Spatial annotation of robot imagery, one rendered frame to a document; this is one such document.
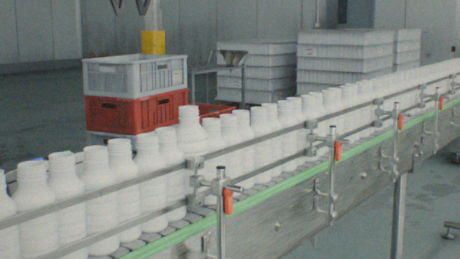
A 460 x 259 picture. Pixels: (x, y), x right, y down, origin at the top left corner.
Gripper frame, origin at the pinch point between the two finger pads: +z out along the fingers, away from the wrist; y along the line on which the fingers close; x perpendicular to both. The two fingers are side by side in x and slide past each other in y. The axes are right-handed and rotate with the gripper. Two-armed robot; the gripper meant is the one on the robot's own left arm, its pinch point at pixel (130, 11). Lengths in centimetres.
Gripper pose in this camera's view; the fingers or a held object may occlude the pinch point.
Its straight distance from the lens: 116.1
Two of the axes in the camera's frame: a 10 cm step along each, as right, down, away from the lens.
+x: -5.8, 1.5, -8.0
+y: -8.2, -0.9, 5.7
